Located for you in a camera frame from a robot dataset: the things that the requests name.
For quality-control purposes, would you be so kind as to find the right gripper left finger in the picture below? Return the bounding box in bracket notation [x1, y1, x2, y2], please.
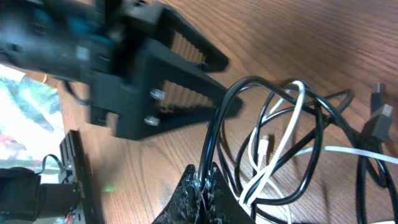
[152, 164, 201, 224]

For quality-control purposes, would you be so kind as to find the white usb cable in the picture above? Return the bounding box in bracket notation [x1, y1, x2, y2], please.
[238, 80, 398, 224]

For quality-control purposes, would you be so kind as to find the black usb cable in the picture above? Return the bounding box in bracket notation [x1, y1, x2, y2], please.
[197, 75, 398, 224]

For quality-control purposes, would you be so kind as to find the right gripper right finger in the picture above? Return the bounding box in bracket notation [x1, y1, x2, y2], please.
[205, 162, 255, 224]

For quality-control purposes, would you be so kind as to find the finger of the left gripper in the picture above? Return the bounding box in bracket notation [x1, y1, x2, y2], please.
[157, 6, 229, 72]
[155, 42, 229, 131]

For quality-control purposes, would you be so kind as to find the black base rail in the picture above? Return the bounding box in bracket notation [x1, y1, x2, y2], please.
[58, 130, 100, 224]

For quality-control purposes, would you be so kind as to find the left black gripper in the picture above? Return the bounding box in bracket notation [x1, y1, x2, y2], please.
[1, 1, 164, 140]

